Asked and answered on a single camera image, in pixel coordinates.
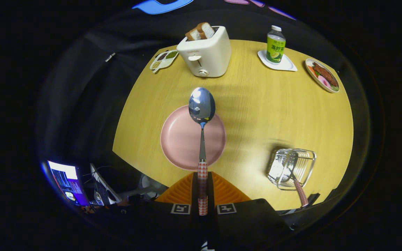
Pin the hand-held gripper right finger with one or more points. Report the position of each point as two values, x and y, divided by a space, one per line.
210 195

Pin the toast bread slice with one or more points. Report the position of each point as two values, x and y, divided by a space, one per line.
207 30
193 35

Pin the lit computer monitor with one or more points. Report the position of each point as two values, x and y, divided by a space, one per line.
66 181

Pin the white divided snack dish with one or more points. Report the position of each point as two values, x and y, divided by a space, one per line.
164 61

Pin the oval plate with food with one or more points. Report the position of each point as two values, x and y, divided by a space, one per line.
311 64

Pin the pink plate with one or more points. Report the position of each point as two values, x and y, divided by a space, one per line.
180 139

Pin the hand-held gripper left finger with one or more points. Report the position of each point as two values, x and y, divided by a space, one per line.
194 195

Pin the pink ham slice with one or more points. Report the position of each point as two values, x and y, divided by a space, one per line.
325 82

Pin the brown meat piece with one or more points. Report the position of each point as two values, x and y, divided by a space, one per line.
325 74

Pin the green label drink bottle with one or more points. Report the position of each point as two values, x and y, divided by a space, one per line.
275 47

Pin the white toaster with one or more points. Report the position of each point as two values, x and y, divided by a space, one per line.
211 52

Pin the white coaster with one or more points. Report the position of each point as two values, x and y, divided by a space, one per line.
288 65

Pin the silver clip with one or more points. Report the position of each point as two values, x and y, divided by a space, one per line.
110 56

